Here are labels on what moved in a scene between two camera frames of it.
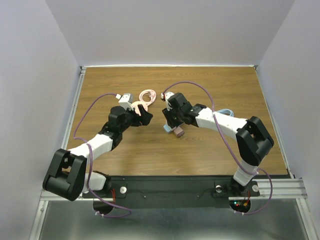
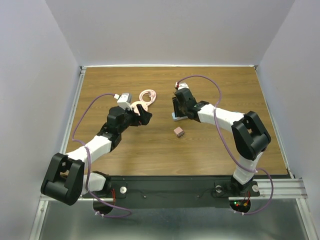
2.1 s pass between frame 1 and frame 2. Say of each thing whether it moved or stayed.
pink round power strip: stayed
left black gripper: stayed
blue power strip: moved
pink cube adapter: stayed
